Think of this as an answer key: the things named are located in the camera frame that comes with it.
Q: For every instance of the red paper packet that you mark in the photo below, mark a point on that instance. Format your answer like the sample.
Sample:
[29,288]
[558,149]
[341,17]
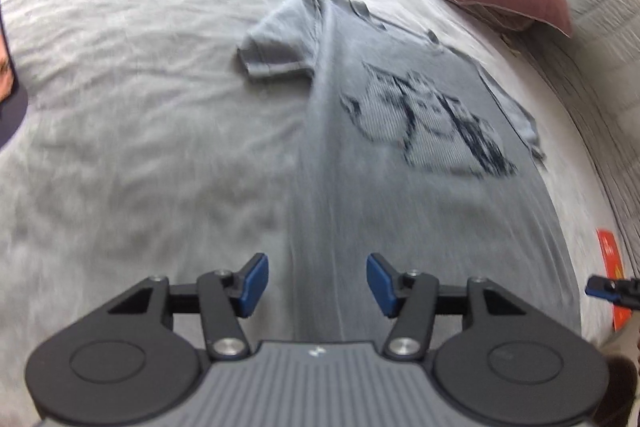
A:
[612,257]

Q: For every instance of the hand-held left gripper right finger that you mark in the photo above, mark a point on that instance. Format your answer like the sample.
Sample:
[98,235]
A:
[381,284]

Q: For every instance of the grey printed t-shirt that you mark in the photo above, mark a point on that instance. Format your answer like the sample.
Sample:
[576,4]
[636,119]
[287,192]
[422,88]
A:
[400,197]

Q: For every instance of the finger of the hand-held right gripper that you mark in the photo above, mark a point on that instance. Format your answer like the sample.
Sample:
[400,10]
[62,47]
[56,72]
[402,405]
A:
[607,289]

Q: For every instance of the grey quilted headboard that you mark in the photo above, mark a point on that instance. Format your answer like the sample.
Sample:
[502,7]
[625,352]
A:
[600,57]

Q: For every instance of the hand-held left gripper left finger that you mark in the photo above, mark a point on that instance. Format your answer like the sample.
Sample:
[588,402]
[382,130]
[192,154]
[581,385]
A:
[254,284]

